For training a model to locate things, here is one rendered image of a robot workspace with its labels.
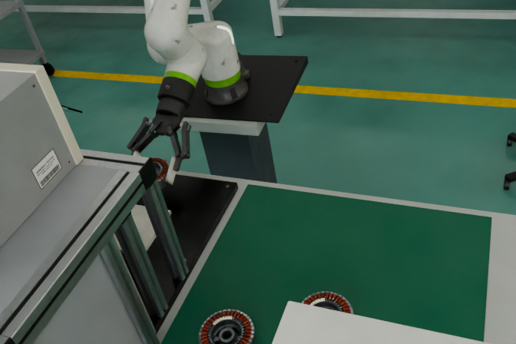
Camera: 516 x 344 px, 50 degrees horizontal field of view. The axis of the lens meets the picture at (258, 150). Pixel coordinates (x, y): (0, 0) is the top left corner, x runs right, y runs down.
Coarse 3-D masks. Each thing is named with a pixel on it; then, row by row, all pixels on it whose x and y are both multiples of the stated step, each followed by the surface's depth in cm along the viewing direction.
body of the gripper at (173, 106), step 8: (160, 104) 148; (168, 104) 147; (176, 104) 147; (160, 112) 149; (168, 112) 147; (176, 112) 147; (184, 112) 151; (160, 120) 149; (168, 120) 148; (176, 120) 147; (160, 128) 148; (176, 128) 148; (168, 136) 149
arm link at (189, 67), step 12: (192, 36) 148; (192, 48) 148; (204, 48) 155; (168, 60) 148; (180, 60) 148; (192, 60) 150; (204, 60) 153; (168, 72) 150; (180, 72) 149; (192, 72) 150
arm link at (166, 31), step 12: (156, 0) 143; (168, 0) 142; (180, 0) 143; (156, 12) 141; (168, 12) 140; (180, 12) 142; (156, 24) 139; (168, 24) 139; (180, 24) 141; (156, 36) 139; (168, 36) 139; (180, 36) 141; (156, 48) 142; (168, 48) 142; (180, 48) 144
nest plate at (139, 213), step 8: (136, 208) 144; (144, 208) 143; (136, 216) 142; (144, 216) 141; (136, 224) 139; (144, 224) 139; (144, 232) 136; (152, 232) 136; (144, 240) 134; (152, 240) 135; (120, 248) 133
